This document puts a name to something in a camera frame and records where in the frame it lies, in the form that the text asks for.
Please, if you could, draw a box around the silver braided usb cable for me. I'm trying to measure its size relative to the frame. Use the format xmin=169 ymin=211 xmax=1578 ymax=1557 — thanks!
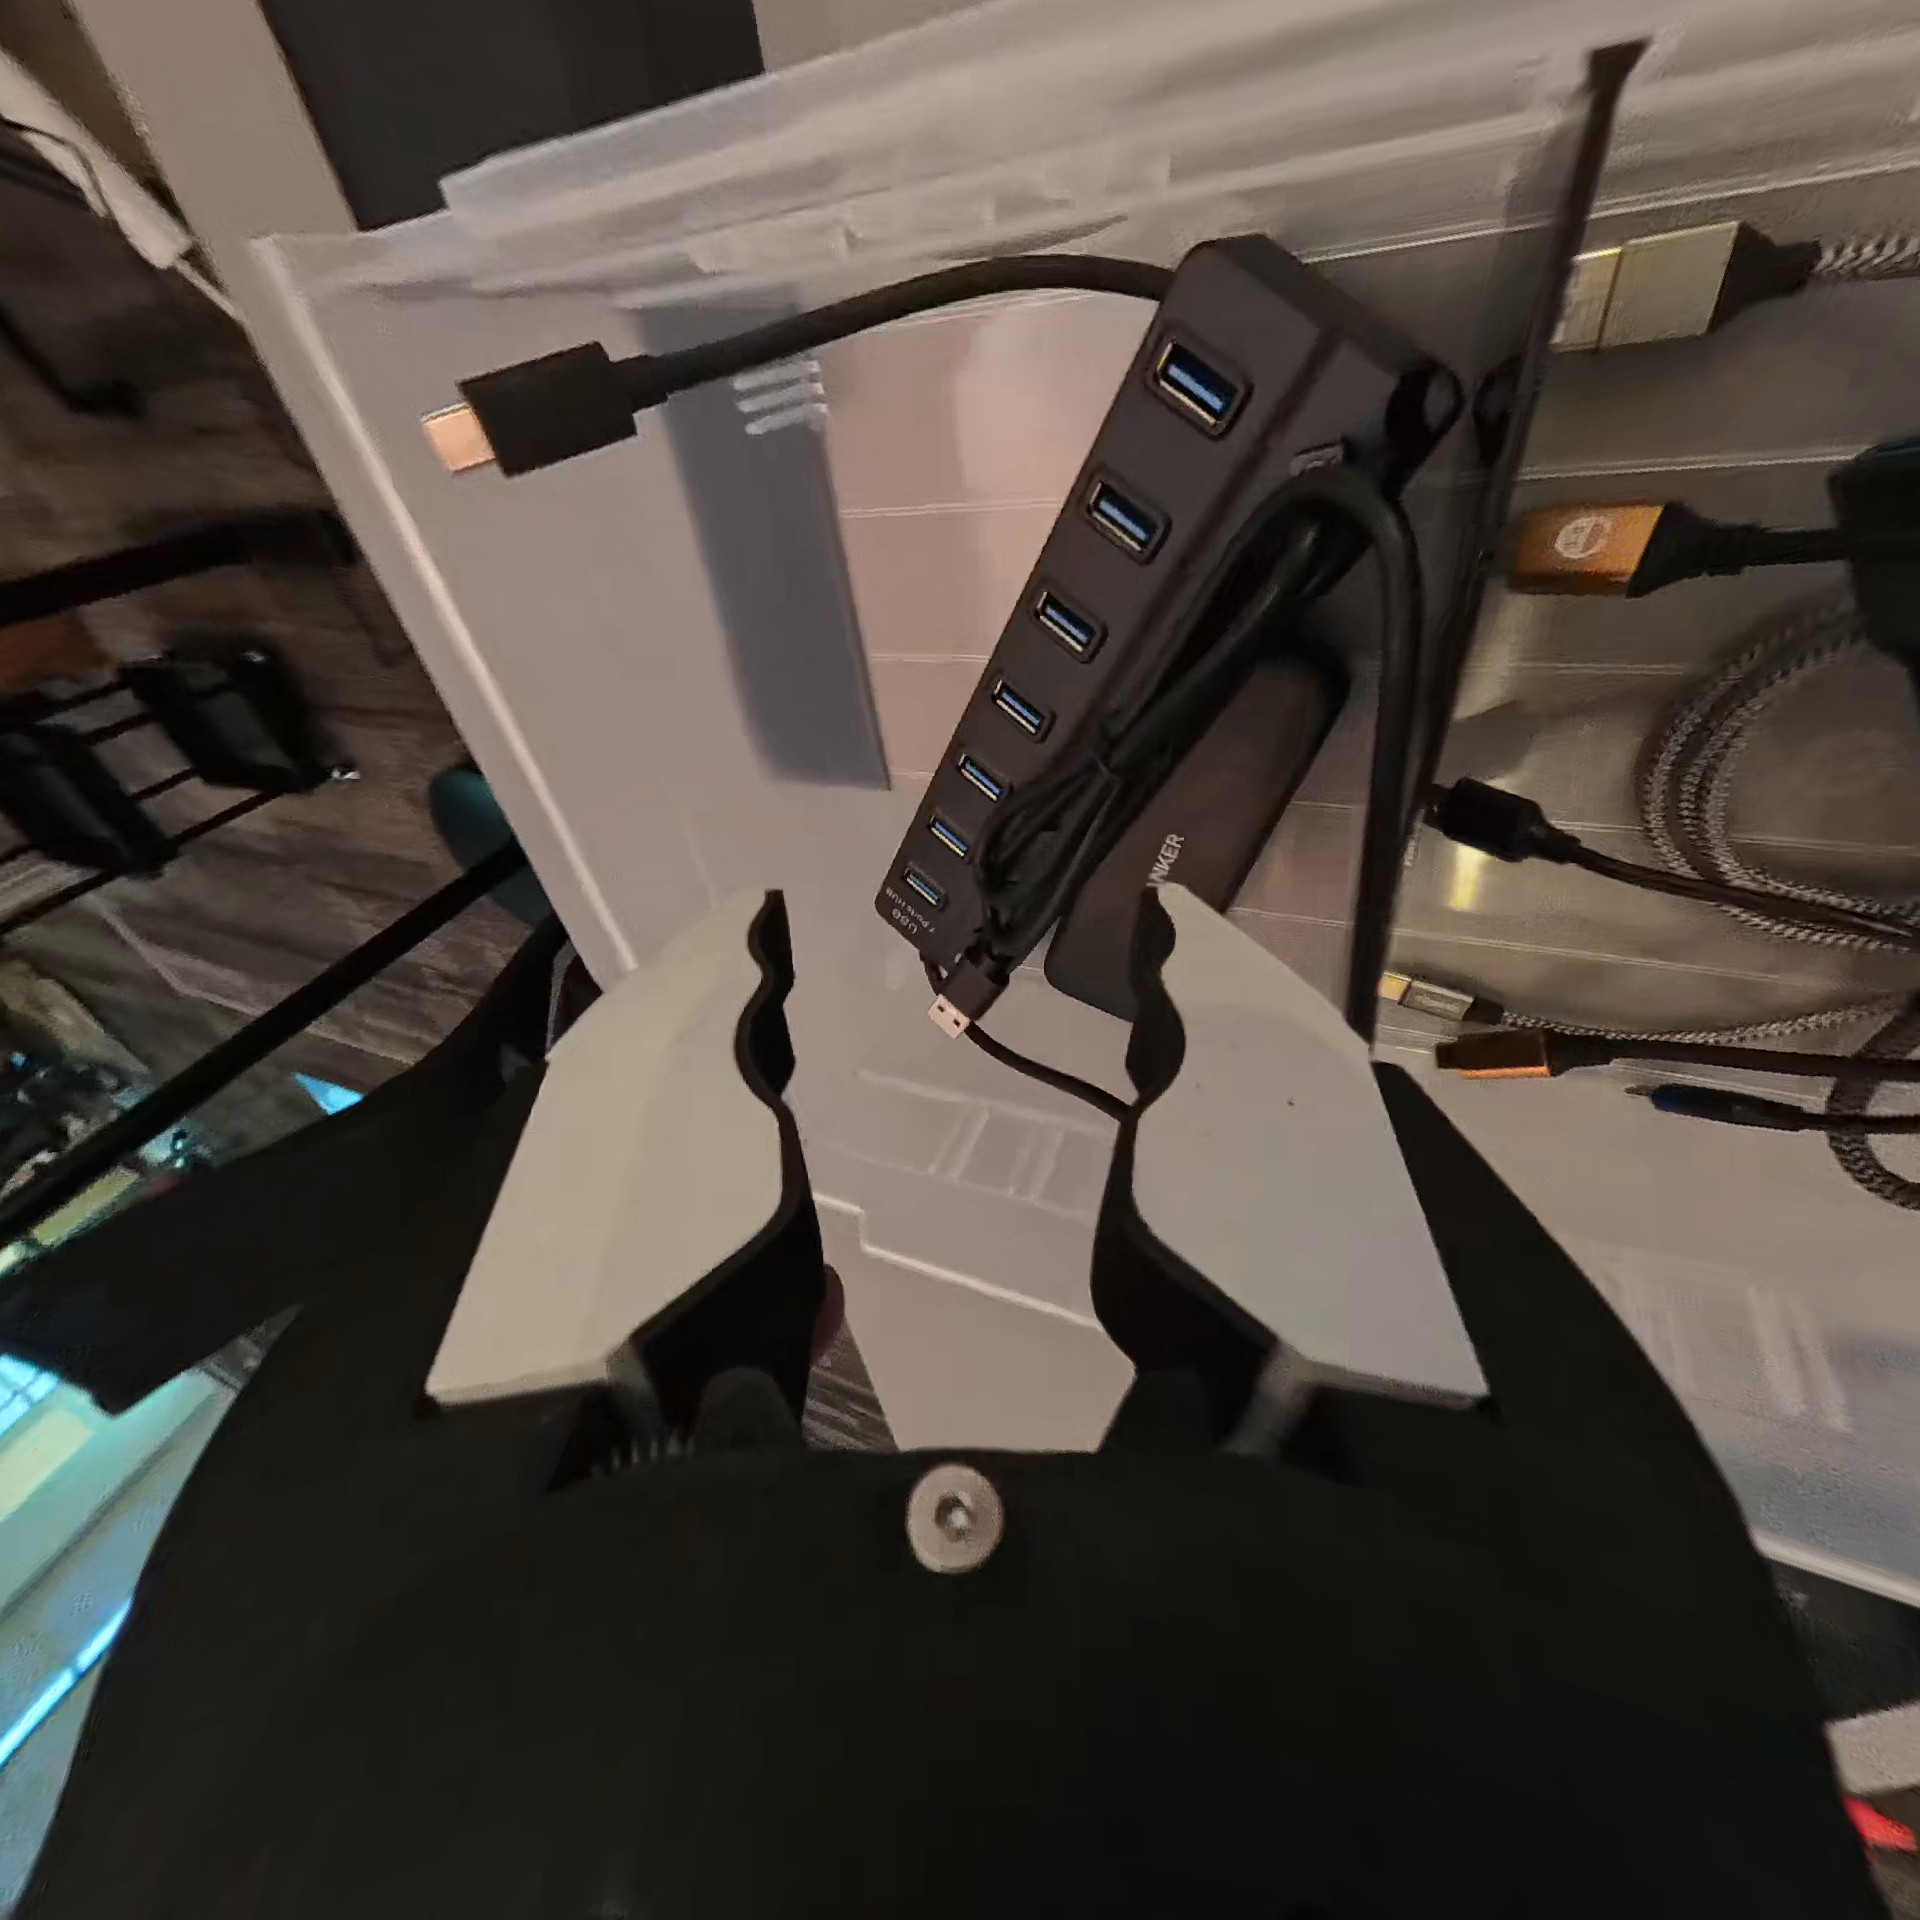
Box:
xmin=1555 ymin=216 xmax=1920 ymax=902

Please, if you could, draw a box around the black spare cable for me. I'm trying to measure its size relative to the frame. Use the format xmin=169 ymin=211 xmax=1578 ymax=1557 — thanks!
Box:
xmin=1420 ymin=771 xmax=1920 ymax=969

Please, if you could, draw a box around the black metal rack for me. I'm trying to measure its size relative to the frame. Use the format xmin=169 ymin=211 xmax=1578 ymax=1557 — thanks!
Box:
xmin=0 ymin=647 xmax=362 ymax=877

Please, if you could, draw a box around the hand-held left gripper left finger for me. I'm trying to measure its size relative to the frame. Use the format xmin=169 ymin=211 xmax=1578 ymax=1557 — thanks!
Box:
xmin=423 ymin=886 xmax=832 ymax=1441

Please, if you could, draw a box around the slim black usb hub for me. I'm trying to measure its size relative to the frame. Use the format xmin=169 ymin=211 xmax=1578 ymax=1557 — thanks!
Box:
xmin=1040 ymin=656 xmax=1353 ymax=1009

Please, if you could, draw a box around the black bin divider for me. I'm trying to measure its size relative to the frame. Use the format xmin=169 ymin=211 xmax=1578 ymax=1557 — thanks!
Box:
xmin=1344 ymin=37 xmax=1658 ymax=1047

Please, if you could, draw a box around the clear plastic bin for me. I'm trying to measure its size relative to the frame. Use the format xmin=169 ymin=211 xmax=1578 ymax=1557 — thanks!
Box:
xmin=248 ymin=0 xmax=1920 ymax=1598

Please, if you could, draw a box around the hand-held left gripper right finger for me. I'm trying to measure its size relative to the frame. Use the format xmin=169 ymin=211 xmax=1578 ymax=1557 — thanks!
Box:
xmin=1089 ymin=880 xmax=1492 ymax=1455

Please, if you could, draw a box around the orange usb cable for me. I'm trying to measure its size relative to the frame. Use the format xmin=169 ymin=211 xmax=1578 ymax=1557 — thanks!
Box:
xmin=1435 ymin=488 xmax=1920 ymax=1094

